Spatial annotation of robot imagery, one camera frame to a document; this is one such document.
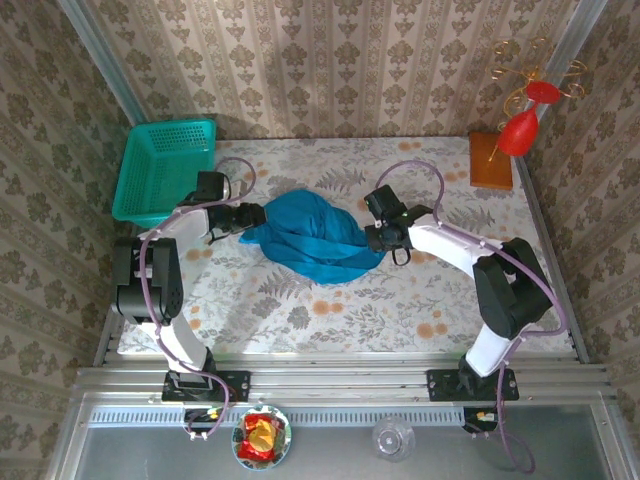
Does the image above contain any blue t-shirt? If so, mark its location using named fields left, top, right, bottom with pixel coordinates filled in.
left=238, top=188, right=389, bottom=286

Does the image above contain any floral tablecloth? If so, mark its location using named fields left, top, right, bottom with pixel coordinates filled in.
left=117, top=137, right=574, bottom=356

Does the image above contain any teal plastic basket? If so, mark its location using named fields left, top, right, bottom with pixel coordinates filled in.
left=111, top=118, right=219, bottom=230

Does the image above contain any orange wooden block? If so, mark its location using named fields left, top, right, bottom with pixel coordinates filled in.
left=468, top=130, right=515, bottom=192

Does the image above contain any red plastic wine glass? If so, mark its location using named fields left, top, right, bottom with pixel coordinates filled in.
left=497, top=80, right=560, bottom=159

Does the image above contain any clear glass tumbler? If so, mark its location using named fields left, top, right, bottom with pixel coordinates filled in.
left=371, top=415, right=416, bottom=462

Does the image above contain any red and gold ornament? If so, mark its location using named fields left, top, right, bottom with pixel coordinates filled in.
left=487, top=37, right=587, bottom=162

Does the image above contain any red yellow snack bag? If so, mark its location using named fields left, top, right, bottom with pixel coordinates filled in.
left=237, top=413, right=287, bottom=461

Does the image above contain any grey metal tray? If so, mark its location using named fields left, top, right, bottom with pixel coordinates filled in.
left=47, top=392, right=640, bottom=480

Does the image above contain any patterned round plate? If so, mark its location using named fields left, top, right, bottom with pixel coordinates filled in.
left=230, top=404, right=294, bottom=471

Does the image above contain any aluminium frame rail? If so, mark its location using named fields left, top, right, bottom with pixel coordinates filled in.
left=74, top=352, right=617, bottom=405

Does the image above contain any black wired connector bracket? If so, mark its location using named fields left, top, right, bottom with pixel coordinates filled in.
left=462, top=406, right=500, bottom=435
left=183, top=407, right=224, bottom=435

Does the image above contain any aluminium frame post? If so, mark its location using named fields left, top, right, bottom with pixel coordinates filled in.
left=57, top=0, right=149, bottom=126
left=542, top=0, right=609, bottom=86

